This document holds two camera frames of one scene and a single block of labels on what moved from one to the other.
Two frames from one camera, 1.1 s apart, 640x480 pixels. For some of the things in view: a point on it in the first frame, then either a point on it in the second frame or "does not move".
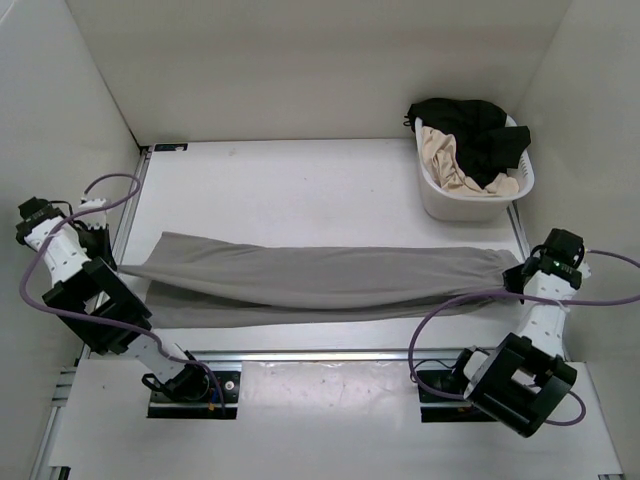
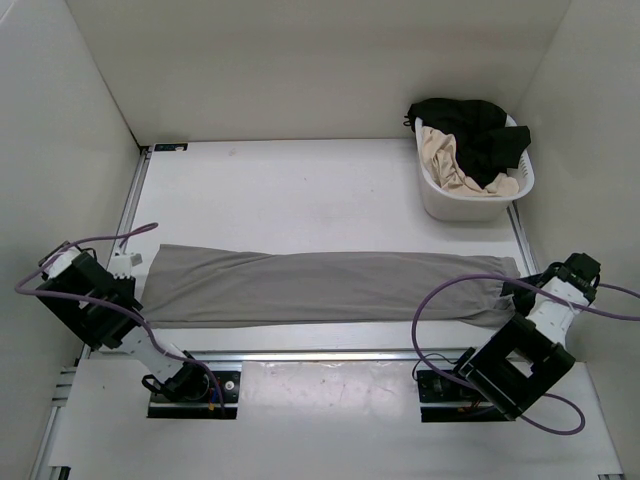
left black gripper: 106,251 -> 128,284
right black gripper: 511,279 -> 520,294
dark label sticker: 170,146 does not move
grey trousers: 198,284 does not move
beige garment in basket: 439,152 does not move
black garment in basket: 486,146 does not move
